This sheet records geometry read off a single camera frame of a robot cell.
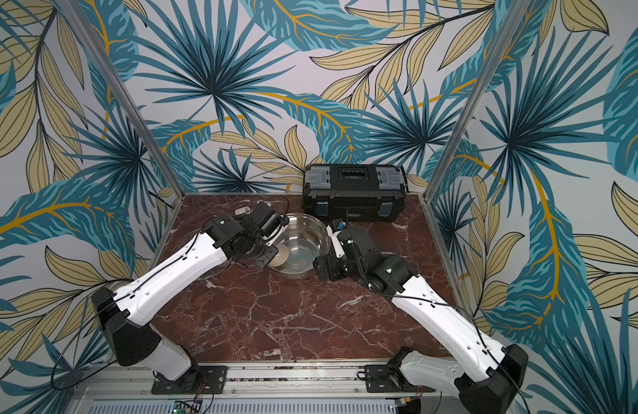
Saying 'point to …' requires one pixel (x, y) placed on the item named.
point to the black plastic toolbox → (354, 191)
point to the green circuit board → (181, 407)
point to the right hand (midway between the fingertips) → (328, 258)
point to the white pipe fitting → (244, 210)
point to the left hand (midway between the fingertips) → (262, 254)
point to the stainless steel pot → (307, 235)
